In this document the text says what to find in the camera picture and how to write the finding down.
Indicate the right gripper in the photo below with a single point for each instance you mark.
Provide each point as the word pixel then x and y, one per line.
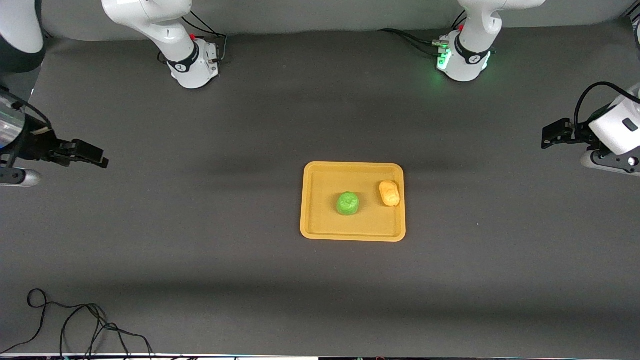
pixel 36 145

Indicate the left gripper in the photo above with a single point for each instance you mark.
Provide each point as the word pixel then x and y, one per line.
pixel 579 133

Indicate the yellow potato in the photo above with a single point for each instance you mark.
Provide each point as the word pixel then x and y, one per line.
pixel 389 193

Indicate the green apple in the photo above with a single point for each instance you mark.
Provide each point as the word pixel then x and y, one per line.
pixel 347 204

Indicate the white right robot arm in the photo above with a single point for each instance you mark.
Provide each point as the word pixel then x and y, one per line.
pixel 165 30

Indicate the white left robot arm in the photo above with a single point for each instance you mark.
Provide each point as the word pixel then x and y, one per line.
pixel 472 55

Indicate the yellow rectangular tray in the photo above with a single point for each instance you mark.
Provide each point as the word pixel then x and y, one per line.
pixel 325 220

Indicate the dark grey table cloth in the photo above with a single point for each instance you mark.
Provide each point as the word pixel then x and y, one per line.
pixel 250 125

